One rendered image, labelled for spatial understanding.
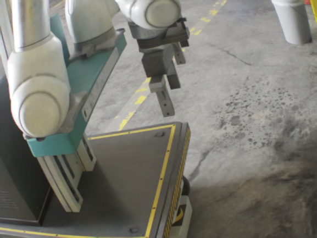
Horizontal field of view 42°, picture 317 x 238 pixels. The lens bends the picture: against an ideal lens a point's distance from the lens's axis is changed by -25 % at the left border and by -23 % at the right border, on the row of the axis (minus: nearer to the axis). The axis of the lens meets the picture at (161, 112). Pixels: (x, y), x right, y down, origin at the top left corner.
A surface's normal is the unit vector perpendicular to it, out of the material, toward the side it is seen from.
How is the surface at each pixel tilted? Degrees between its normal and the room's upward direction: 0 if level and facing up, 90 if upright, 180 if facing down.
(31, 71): 77
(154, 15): 98
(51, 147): 90
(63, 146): 90
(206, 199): 0
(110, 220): 0
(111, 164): 0
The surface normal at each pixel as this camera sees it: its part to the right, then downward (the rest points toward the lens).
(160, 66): -0.14, 0.51
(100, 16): 0.61, 0.22
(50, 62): 0.69, -0.12
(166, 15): 0.34, 0.48
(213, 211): -0.28, -0.84
